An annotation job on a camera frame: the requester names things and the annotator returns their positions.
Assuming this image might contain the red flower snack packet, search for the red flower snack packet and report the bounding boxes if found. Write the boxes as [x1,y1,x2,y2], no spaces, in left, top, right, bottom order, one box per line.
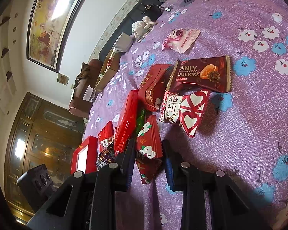
[136,115,163,184]

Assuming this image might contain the long red snack pack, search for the long red snack pack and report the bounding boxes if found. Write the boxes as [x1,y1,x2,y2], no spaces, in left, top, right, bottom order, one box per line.
[114,90,139,156]

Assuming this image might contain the red white heart packet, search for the red white heart packet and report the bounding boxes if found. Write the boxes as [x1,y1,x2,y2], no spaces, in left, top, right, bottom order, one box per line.
[160,89,210,138]

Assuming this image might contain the red gold-lettered snack bag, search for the red gold-lettered snack bag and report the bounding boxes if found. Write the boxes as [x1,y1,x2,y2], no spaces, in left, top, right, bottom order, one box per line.
[138,64,171,112]

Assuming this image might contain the maroon Soulkiss cake packet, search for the maroon Soulkiss cake packet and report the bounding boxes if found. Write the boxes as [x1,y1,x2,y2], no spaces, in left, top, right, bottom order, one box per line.
[166,55,232,94]

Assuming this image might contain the pink Lotso snack packet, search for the pink Lotso snack packet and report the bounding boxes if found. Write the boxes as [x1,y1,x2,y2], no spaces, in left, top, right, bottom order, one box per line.
[162,29,201,53]

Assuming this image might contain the red gift box tray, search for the red gift box tray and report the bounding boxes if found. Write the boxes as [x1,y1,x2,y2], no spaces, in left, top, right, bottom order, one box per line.
[71,136,98,174]

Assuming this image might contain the wooden cabinet doors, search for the wooden cabinet doors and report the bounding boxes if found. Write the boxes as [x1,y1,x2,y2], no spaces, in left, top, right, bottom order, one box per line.
[4,92,85,224]

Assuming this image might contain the purple floral tablecloth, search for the purple floral tablecloth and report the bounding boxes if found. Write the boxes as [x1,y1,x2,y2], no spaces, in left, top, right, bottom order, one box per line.
[83,0,288,230]

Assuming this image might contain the brown armchair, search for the brown armchair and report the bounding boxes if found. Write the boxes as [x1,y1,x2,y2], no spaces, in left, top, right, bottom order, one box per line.
[69,59,103,119]

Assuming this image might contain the clear water cup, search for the clear water cup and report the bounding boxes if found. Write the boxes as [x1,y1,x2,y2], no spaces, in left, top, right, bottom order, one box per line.
[83,86,99,103]

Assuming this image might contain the cardboard snack box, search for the cardboard snack box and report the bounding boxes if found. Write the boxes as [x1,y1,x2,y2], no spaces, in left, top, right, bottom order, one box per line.
[94,49,122,93]

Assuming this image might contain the white ceramic mug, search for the white ceramic mug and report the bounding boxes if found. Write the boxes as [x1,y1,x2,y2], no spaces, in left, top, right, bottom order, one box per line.
[113,32,134,53]

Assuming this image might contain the white plush toy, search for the white plush toy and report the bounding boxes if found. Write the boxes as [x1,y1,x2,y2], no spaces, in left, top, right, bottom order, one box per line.
[132,16,157,40]

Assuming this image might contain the framed horse painting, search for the framed horse painting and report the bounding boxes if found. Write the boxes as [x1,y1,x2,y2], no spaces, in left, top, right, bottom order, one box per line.
[26,0,84,73]

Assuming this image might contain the small black pouch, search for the small black pouch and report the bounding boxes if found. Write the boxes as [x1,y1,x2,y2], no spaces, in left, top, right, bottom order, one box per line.
[141,3,163,21]

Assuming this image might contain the black leather sofa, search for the black leather sofa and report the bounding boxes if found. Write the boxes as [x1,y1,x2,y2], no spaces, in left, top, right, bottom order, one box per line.
[91,0,162,61]

